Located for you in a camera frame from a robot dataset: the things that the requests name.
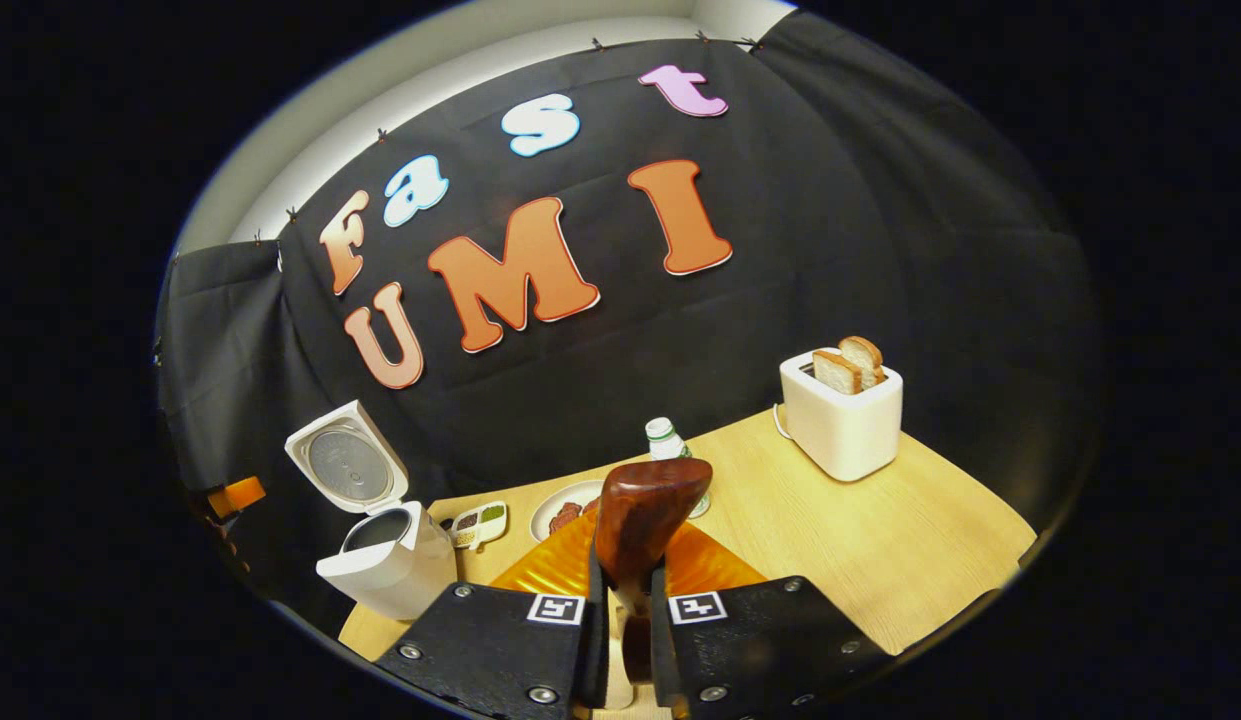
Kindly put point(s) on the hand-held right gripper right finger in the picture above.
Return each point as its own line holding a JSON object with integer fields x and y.
{"x": 665, "y": 660}

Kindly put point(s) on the white divided grain dish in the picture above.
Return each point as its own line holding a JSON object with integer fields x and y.
{"x": 478, "y": 525}

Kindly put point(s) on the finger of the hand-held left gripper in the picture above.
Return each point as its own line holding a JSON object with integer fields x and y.
{"x": 238, "y": 496}

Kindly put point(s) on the brown wooden spoon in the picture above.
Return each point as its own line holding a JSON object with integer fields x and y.
{"x": 650, "y": 510}

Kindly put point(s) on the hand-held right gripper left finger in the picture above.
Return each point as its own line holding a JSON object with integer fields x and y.
{"x": 592, "y": 655}

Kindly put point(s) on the toast bread slice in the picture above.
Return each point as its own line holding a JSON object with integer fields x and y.
{"x": 865, "y": 355}
{"x": 835, "y": 372}

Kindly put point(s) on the white drink bottle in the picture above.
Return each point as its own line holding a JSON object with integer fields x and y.
{"x": 665, "y": 440}

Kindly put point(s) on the black backdrop cloth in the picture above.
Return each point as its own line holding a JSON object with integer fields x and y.
{"x": 830, "y": 250}

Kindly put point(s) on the white round plate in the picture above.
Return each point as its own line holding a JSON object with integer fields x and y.
{"x": 555, "y": 497}

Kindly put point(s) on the white rice cooker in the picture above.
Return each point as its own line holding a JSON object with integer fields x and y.
{"x": 390, "y": 570}

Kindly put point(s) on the cream toaster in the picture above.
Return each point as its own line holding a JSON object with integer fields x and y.
{"x": 840, "y": 430}

